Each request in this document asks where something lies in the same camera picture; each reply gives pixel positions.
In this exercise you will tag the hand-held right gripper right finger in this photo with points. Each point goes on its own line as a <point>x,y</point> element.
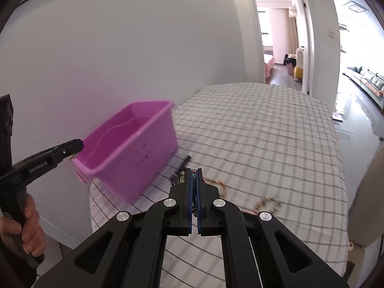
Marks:
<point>201,216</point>

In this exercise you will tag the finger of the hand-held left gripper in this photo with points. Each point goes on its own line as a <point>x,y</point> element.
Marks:
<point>67,150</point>

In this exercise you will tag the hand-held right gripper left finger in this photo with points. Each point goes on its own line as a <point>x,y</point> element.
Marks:
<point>192,216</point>

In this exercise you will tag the pink plastic bin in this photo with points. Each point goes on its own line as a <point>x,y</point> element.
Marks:
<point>135,144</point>

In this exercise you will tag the person's left hand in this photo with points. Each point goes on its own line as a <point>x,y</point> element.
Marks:
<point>34,231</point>

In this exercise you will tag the black wrist watch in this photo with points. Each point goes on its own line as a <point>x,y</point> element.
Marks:
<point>185,160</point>

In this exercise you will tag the black white checkered tablecloth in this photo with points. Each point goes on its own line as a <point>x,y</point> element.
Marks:
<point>270,141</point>

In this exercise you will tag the pink bed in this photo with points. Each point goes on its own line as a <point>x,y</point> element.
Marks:
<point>268,66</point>

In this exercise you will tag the beige chair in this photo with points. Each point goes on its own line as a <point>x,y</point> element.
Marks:
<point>369,201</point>

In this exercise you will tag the pink storage box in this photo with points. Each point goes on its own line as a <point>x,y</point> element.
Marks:
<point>290,69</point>

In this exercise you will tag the dark clothes pile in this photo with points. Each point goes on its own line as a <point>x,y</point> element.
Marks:
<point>289,59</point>

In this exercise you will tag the white yellow plush toy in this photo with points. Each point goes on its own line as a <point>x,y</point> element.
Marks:
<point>299,60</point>

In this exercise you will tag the beige curtain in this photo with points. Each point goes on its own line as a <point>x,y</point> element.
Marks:
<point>293,36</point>

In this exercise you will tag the grey green sofa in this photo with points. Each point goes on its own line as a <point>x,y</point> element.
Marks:
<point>372,79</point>

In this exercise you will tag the white air conditioner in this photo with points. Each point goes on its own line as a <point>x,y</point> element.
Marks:
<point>293,12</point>

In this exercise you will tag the square ceiling light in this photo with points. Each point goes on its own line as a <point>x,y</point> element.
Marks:
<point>356,7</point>

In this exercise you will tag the white light switch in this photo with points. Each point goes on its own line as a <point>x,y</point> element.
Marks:
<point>331,34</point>

